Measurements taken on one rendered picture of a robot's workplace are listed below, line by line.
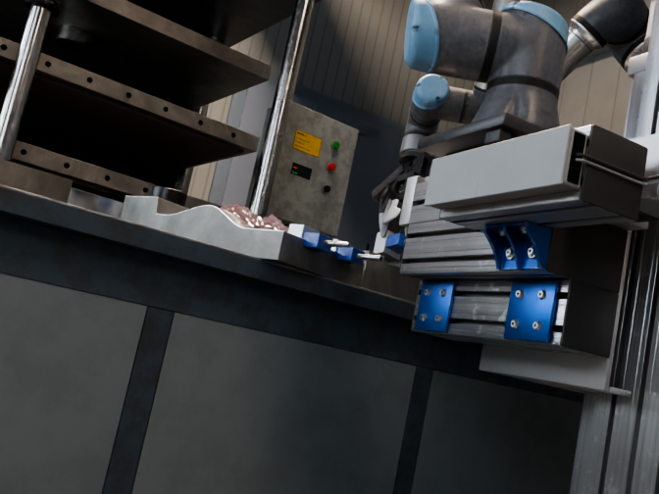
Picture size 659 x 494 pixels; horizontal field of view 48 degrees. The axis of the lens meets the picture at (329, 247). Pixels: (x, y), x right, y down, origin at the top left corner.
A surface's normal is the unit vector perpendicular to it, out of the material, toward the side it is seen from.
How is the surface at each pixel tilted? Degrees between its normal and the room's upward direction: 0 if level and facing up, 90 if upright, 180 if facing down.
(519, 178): 90
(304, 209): 90
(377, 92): 90
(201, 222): 90
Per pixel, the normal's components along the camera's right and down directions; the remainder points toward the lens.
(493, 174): -0.87, -0.25
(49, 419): 0.56, -0.01
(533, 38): -0.03, -0.16
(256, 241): -0.60, -0.25
